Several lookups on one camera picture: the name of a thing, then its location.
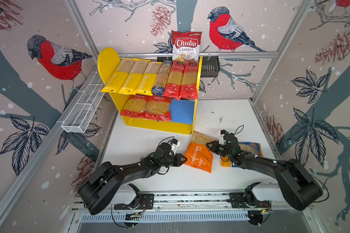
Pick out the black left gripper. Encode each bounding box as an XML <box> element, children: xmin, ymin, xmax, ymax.
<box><xmin>159</xmin><ymin>153</ymin><xmax>188</xmax><ymax>167</ymax></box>

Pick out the orange macaroni bag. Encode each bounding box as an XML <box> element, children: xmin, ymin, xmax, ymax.
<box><xmin>184</xmin><ymin>131</ymin><xmax>216</xmax><ymax>173</ymax></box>

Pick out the red short pasta bag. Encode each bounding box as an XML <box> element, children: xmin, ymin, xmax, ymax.
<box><xmin>144</xmin><ymin>95</ymin><xmax>172</xmax><ymax>121</ymax></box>

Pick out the red spaghetti bag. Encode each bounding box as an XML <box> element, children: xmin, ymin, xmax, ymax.
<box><xmin>179</xmin><ymin>61</ymin><xmax>199</xmax><ymax>100</ymax></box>
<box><xmin>163</xmin><ymin>61</ymin><xmax>185</xmax><ymax>100</ymax></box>

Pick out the red macaroni bag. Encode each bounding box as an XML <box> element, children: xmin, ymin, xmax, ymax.
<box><xmin>120</xmin><ymin>94</ymin><xmax>149</xmax><ymax>118</ymax></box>

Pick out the blue spaghetti bag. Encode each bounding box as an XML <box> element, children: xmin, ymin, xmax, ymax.
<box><xmin>151</xmin><ymin>60</ymin><xmax>173</xmax><ymax>97</ymax></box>

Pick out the yellow Pastatime spaghetti bag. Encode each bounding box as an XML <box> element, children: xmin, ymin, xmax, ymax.
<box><xmin>101</xmin><ymin>58</ymin><xmax>136</xmax><ymax>93</ymax></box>
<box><xmin>134</xmin><ymin>62</ymin><xmax>162</xmax><ymax>96</ymax></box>
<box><xmin>119</xmin><ymin>59</ymin><xmax>150</xmax><ymax>95</ymax></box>

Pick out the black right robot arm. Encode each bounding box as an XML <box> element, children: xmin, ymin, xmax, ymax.
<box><xmin>206</xmin><ymin>130</ymin><xmax>323</xmax><ymax>211</ymax></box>

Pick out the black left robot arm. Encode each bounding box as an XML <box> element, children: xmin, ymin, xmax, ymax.
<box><xmin>77</xmin><ymin>142</ymin><xmax>188</xmax><ymax>215</ymax></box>

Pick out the blue orange pasta bag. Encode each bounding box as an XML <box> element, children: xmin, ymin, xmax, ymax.
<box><xmin>220</xmin><ymin>142</ymin><xmax>263</xmax><ymax>168</ymax></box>

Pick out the Chuba cassava chips bag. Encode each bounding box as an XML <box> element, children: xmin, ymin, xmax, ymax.
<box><xmin>172</xmin><ymin>31</ymin><xmax>202</xmax><ymax>63</ymax></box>

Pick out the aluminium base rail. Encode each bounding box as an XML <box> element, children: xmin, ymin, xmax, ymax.
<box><xmin>71</xmin><ymin>192</ymin><xmax>306</xmax><ymax>228</ymax></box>

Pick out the black wall basket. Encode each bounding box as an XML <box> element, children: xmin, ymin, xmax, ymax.
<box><xmin>157</xmin><ymin>56</ymin><xmax>221</xmax><ymax>78</ymax></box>

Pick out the white wire basket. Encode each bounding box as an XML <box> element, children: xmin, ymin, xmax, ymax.
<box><xmin>61</xmin><ymin>71</ymin><xmax>104</xmax><ymax>134</ymax></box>

